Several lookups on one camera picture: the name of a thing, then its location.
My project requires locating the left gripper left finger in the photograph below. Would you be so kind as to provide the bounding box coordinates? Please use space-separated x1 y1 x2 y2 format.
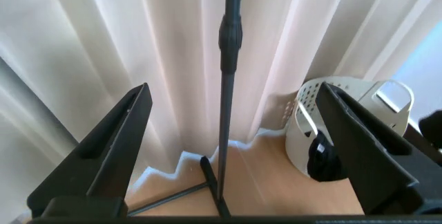
26 82 153 218

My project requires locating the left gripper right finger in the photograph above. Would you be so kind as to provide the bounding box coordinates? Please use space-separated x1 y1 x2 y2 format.
315 81 442 215

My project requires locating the white laundry basket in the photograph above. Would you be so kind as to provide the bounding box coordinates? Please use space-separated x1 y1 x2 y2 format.
285 75 415 180

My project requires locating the black clothes rack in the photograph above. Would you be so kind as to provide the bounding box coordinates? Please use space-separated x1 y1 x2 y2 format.
126 0 244 218

